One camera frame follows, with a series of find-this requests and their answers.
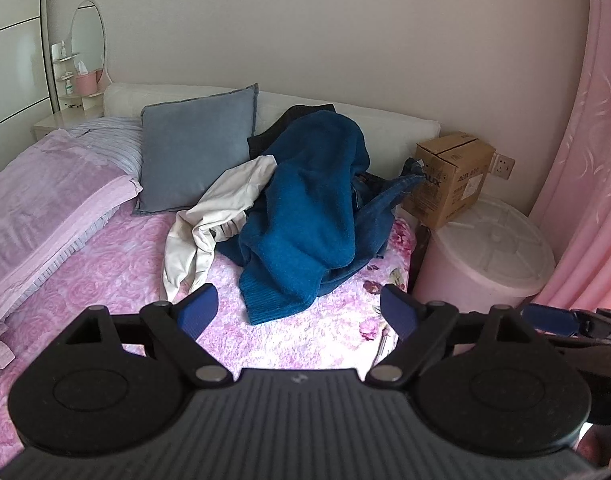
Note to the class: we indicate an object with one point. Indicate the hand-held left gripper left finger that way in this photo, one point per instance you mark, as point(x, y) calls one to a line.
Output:
point(200, 310)

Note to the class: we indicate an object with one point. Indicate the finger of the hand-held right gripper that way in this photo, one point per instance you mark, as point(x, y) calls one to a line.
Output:
point(553, 320)

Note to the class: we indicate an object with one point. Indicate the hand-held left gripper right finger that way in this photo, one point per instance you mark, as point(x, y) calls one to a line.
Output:
point(399, 312)

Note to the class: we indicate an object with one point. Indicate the dark blue jeans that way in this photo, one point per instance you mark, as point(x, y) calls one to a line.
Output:
point(375, 210)

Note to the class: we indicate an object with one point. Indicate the person's right hand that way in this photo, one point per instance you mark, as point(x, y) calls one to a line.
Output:
point(598, 447)

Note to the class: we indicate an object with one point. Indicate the pink floral bedsheet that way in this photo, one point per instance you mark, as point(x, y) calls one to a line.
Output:
point(135, 270)

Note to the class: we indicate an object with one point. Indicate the pink bin with white lid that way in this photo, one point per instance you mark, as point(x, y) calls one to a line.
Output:
point(480, 255)

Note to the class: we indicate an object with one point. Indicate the cream garment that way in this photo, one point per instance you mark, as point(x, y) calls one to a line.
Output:
point(220, 200)

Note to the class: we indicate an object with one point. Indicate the cardboard box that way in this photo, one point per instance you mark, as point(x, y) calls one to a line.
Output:
point(450, 180)

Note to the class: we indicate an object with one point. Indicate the blue knitted sweater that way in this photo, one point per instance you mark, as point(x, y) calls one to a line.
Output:
point(305, 200)

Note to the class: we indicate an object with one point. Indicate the grey-blue pillow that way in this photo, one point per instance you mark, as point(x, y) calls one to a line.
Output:
point(190, 155)

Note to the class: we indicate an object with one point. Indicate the pink curtain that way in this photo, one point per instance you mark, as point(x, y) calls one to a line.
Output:
point(590, 160)

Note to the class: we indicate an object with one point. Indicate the white padded headboard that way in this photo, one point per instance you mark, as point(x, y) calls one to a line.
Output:
point(385, 125)

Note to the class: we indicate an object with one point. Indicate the pink quilt with striped lining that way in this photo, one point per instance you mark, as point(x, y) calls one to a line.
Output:
point(45, 200)

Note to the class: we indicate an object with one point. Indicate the lilac striped pillow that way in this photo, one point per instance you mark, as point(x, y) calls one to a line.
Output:
point(112, 140)

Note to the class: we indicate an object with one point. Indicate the black garment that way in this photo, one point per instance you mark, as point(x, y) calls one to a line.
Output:
point(285, 122)

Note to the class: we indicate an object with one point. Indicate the white dressing table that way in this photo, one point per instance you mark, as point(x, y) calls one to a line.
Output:
point(60, 119)

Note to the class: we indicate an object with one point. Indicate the small white bottle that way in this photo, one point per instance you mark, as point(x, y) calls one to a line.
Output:
point(69, 87)

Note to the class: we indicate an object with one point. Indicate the white vanity shelf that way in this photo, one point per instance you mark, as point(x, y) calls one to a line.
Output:
point(60, 52)

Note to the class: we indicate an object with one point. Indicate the oval mirror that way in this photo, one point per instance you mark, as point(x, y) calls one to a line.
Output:
point(87, 35)

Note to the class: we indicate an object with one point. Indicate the white wardrobe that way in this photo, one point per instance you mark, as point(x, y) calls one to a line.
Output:
point(10, 60)

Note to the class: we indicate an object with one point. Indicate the white wall socket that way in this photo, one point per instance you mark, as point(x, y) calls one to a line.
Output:
point(504, 166)

